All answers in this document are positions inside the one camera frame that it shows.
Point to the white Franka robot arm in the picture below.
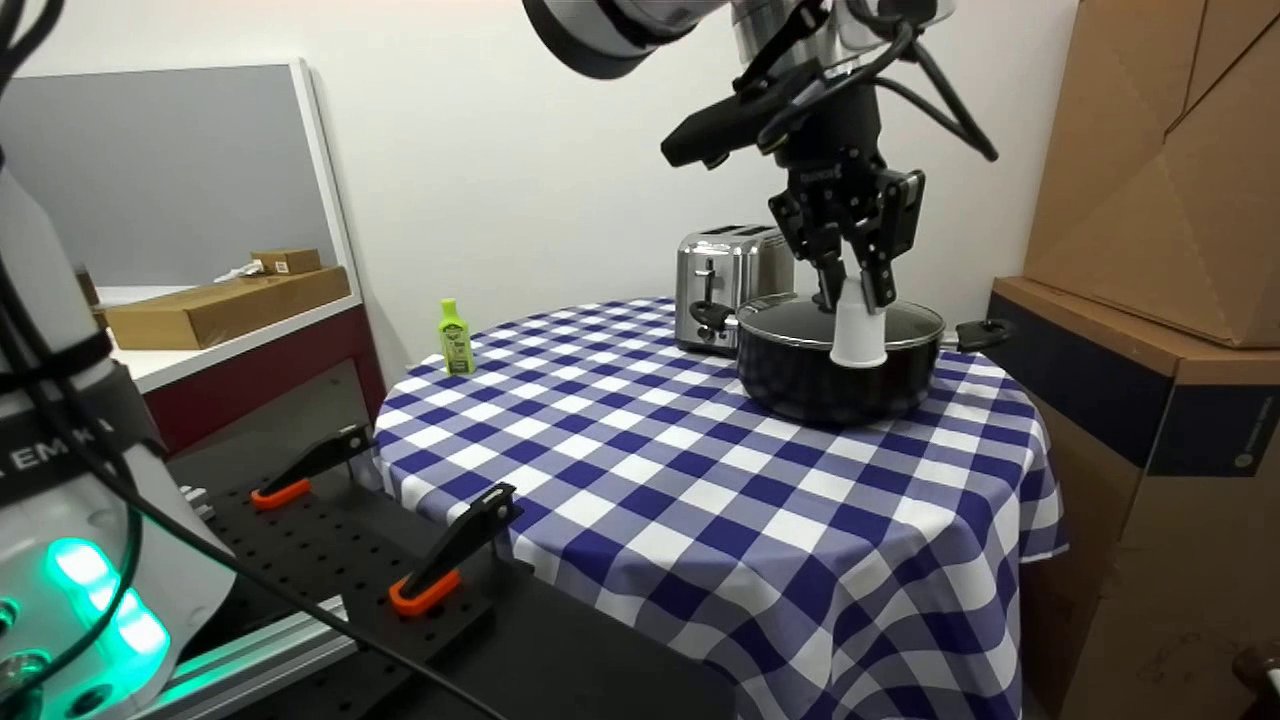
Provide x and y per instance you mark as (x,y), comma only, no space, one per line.
(54,532)

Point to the white desk with red front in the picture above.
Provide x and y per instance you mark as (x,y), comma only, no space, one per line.
(253,365)

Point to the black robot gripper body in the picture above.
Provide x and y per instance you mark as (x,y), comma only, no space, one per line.
(846,203)

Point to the aluminium profile rail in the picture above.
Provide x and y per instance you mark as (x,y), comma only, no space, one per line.
(253,666)

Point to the black table clip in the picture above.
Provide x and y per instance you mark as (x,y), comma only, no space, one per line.
(982,334)

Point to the black cooking pot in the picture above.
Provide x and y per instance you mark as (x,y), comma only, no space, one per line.
(795,386)

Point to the silver two-slot toaster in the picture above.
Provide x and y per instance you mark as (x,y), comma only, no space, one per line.
(713,282)

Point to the large brown cardboard box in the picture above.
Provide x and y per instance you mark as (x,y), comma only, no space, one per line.
(1175,145)

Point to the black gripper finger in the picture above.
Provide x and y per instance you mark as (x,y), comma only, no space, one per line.
(878,282)
(825,282)

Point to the long flat cardboard box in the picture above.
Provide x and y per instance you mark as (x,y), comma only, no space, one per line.
(223,308)

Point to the cardboard box stack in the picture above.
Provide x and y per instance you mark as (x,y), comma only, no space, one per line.
(1161,532)

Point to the blue white checkered tablecloth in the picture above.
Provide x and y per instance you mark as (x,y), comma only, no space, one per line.
(722,506)

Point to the small white bottle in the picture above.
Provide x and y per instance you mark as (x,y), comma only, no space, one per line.
(856,340)

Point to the grey partition panel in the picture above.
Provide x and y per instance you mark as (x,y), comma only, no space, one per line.
(160,175)

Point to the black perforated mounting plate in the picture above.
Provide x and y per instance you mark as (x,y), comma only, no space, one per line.
(346,562)

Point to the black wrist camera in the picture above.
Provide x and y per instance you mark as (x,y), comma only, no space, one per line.
(713,127)

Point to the small green bottle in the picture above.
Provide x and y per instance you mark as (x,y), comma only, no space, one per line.
(459,340)

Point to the small cardboard box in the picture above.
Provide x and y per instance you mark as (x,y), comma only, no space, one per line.
(286,263)

